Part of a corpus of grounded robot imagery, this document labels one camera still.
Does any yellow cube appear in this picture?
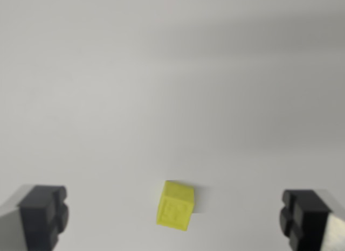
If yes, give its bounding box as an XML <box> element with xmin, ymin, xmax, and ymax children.
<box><xmin>155</xmin><ymin>180</ymin><xmax>195</xmax><ymax>231</ymax></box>

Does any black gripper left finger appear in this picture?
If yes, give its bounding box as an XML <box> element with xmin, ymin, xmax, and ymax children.
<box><xmin>0</xmin><ymin>184</ymin><xmax>70</xmax><ymax>251</ymax></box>

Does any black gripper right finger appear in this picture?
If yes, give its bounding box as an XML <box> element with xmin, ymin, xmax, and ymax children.
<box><xmin>279</xmin><ymin>189</ymin><xmax>345</xmax><ymax>251</ymax></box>

